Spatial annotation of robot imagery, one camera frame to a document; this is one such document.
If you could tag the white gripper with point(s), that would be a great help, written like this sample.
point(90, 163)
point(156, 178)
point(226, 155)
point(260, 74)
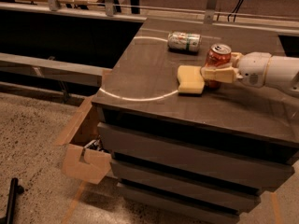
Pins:
point(253, 68)

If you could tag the red coke can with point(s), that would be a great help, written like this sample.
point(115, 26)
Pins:
point(218, 57)

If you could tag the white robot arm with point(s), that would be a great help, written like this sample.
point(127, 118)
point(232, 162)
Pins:
point(282, 73)

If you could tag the yellow sponge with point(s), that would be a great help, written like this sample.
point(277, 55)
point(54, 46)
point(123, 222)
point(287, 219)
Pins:
point(190, 80)

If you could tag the silver green soda can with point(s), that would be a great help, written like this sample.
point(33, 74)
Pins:
point(184, 41)

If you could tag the grey drawer cabinet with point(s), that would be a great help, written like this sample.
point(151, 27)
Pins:
point(141, 94)

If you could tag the top grey drawer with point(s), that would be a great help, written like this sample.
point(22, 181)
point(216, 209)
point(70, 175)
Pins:
point(236, 169)

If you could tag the grey drawer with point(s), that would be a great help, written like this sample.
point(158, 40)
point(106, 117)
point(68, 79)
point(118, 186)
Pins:
point(227, 200)
point(236, 169)
point(176, 206)

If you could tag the middle grey drawer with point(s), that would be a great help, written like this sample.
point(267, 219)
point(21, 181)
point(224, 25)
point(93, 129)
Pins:
point(227, 200)

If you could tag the bottom grey drawer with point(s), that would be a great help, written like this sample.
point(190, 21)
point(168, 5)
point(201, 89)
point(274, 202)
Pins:
point(176, 206)

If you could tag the open cardboard box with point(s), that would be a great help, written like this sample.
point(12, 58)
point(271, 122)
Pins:
point(85, 158)

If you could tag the black pole on floor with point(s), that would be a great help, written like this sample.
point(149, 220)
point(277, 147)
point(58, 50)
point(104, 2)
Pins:
point(14, 190)

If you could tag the metal railing frame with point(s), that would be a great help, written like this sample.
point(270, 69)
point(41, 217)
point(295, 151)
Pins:
point(91, 37)

